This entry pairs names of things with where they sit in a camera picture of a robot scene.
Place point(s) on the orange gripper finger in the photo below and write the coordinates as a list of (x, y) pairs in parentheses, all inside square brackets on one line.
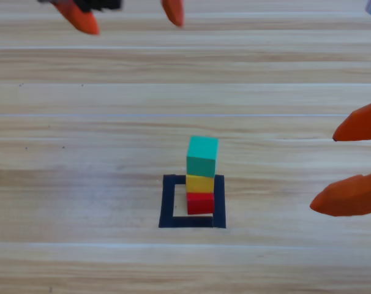
[(363, 125), (350, 197)]

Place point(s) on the yellow wooden block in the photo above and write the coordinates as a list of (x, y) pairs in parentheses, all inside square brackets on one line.
[(200, 183)]

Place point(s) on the black tape square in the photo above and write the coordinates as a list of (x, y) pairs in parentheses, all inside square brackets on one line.
[(166, 208)]

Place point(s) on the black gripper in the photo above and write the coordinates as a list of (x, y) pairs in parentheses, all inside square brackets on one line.
[(106, 3)]

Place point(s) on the red wooden block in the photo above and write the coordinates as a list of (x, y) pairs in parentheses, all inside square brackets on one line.
[(200, 203)]

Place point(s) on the green wooden block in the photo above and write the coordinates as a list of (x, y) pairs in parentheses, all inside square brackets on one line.
[(202, 156)]

